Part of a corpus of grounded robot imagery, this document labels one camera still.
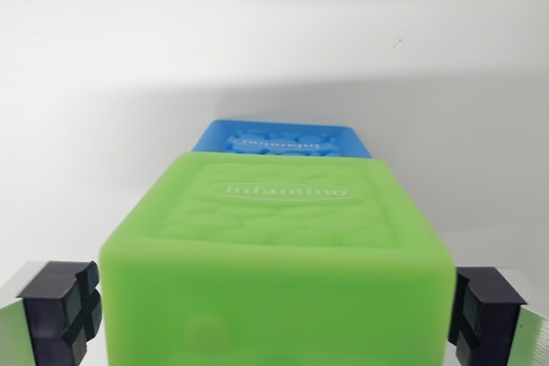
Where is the black-tipped silver gripper right finger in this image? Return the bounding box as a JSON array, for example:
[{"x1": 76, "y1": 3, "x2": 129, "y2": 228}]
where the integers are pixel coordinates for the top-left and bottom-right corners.
[{"x1": 445, "y1": 266, "x2": 549, "y2": 366}]

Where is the black-tipped silver gripper left finger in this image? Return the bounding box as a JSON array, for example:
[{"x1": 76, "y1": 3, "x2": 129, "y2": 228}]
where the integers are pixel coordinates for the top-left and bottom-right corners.
[{"x1": 0, "y1": 260, "x2": 104, "y2": 366}]

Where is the green soft toy cube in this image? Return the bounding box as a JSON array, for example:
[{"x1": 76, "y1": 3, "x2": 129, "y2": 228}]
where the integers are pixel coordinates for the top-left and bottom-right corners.
[{"x1": 97, "y1": 150, "x2": 458, "y2": 366}]

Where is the blue soft toy cube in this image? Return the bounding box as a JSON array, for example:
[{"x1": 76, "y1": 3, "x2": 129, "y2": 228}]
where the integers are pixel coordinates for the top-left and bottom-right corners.
[{"x1": 191, "y1": 118, "x2": 374, "y2": 159}]

